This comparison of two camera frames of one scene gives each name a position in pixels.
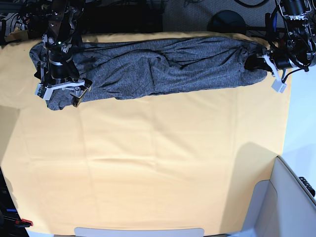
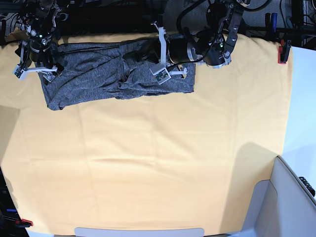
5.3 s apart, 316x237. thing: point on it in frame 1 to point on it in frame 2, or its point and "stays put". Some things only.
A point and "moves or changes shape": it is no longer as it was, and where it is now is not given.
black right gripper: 295,52 to 180,49
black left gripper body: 51,73 to 41,50
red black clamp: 23,223 stays put
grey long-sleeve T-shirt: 144,68 moves or changes shape
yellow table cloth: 185,160 stays put
